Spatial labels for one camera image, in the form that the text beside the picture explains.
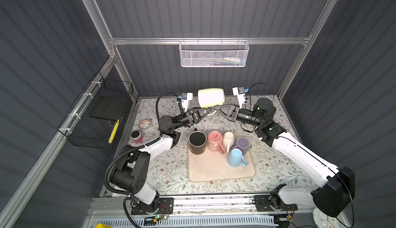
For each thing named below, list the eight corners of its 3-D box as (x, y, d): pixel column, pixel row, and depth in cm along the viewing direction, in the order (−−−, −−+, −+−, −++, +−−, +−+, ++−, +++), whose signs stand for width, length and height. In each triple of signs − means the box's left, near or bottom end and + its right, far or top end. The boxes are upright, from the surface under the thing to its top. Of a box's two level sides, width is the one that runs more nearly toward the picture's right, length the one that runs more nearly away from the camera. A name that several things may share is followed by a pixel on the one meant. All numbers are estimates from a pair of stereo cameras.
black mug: (189, 154, 92) (188, 145, 83) (190, 138, 99) (189, 128, 91) (206, 154, 92) (206, 145, 83) (205, 138, 99) (206, 128, 91)
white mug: (223, 153, 91) (224, 147, 84) (221, 139, 98) (223, 131, 91) (233, 153, 91) (235, 147, 84) (231, 139, 98) (233, 131, 91)
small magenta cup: (131, 143, 97) (128, 139, 93) (134, 134, 101) (131, 130, 97) (142, 143, 97) (139, 139, 93) (144, 134, 101) (142, 130, 97)
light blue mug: (227, 167, 87) (230, 159, 79) (226, 156, 92) (229, 147, 83) (245, 167, 87) (250, 159, 79) (243, 156, 92) (247, 147, 83)
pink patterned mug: (207, 154, 92) (207, 145, 83) (206, 140, 98) (207, 130, 89) (223, 154, 92) (226, 145, 83) (222, 140, 98) (224, 130, 89)
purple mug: (230, 151, 93) (232, 144, 86) (234, 140, 98) (236, 133, 91) (244, 157, 90) (248, 151, 84) (248, 146, 95) (251, 139, 88)
